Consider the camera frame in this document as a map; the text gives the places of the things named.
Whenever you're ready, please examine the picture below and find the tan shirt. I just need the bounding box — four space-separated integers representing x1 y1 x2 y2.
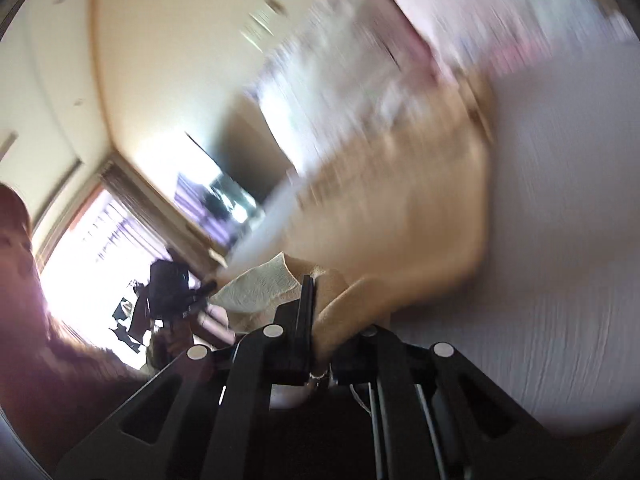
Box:
207 66 501 366

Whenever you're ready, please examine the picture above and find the person's left hand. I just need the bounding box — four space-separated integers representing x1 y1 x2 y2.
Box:
145 315 201 370

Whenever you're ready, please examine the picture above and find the brown window curtain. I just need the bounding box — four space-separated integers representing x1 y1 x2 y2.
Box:
100 159 226 276

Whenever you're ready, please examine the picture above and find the glass side table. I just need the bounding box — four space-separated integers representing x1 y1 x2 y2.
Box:
174 134 265 252

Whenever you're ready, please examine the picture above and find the brown fuzzy left sleeve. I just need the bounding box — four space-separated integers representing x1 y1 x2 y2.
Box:
74 328 177 411

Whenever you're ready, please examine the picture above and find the lavender bed sheet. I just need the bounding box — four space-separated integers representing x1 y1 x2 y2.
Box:
222 44 639 434

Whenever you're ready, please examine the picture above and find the white tree-print pillow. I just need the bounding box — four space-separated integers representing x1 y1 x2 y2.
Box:
250 0 434 174

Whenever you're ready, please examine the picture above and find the pink flower-print pillow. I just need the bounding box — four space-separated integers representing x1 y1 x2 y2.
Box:
394 0 637 75

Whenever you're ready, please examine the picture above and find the white wall socket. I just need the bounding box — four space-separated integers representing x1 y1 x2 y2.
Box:
240 0 288 52

